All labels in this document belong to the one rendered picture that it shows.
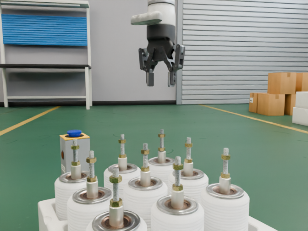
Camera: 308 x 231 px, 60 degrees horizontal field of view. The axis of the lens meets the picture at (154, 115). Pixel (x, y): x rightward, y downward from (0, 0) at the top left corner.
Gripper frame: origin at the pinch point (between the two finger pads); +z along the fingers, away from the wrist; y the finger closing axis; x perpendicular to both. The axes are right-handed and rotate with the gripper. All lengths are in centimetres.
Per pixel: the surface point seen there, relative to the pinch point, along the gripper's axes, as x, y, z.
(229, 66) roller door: -485, 182, -35
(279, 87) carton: -342, 50, 6
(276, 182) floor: -74, -14, 47
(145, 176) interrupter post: 15.8, -7.9, 20.1
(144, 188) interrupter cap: 17.3, -8.9, 22.0
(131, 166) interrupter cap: 8.4, 2.9, 21.8
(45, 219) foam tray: 29.2, 8.9, 29.8
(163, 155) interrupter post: 0.2, -1.3, 19.9
